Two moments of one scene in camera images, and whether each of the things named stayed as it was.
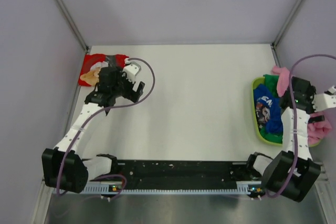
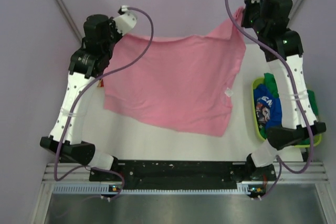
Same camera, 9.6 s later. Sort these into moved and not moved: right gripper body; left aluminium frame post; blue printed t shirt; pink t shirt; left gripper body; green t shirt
Moved: left gripper body; pink t shirt; right gripper body
Not moved: blue printed t shirt; green t shirt; left aluminium frame post
